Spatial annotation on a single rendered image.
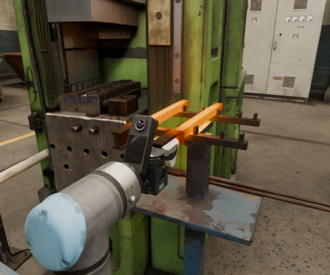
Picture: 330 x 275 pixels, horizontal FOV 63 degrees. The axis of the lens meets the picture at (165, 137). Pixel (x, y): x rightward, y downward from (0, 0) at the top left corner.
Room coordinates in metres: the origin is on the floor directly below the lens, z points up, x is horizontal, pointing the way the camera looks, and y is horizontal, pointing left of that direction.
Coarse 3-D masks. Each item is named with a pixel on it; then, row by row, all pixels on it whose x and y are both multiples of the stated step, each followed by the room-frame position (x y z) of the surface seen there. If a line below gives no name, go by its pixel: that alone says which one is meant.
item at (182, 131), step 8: (216, 104) 0.93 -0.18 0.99; (200, 112) 0.82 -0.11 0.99; (208, 112) 0.82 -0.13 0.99; (192, 120) 0.73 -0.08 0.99; (200, 120) 0.74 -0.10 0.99; (168, 128) 0.64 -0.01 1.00; (176, 128) 0.66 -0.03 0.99; (184, 128) 0.66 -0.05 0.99; (192, 128) 0.69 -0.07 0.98; (160, 136) 0.58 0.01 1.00; (168, 136) 0.58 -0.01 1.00; (176, 136) 0.60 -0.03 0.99; (184, 136) 0.62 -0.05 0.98; (160, 144) 0.54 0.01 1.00
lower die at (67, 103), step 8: (120, 80) 1.47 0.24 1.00; (88, 88) 1.27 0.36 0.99; (112, 88) 1.26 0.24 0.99; (136, 88) 1.43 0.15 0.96; (64, 96) 1.14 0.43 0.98; (72, 96) 1.13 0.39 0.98; (80, 96) 1.11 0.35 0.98; (88, 96) 1.10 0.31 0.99; (96, 96) 1.09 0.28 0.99; (112, 96) 1.19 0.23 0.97; (64, 104) 1.14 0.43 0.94; (72, 104) 1.13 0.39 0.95; (80, 104) 1.12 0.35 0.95; (88, 104) 1.10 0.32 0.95; (96, 104) 1.09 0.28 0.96
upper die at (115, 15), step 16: (48, 0) 1.15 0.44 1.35; (64, 0) 1.12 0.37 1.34; (80, 0) 1.10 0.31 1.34; (96, 0) 1.12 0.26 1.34; (112, 0) 1.24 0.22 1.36; (48, 16) 1.15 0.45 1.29; (64, 16) 1.12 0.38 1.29; (80, 16) 1.10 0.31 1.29; (96, 16) 1.11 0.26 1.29; (112, 16) 1.23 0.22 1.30; (128, 16) 1.38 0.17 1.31
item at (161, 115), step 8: (176, 104) 0.93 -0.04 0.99; (184, 104) 0.95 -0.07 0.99; (160, 112) 0.82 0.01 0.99; (168, 112) 0.83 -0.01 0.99; (176, 112) 0.89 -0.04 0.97; (160, 120) 0.78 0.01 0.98; (120, 128) 0.62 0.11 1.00; (128, 128) 0.62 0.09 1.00; (120, 136) 0.60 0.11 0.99; (120, 144) 0.60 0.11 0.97
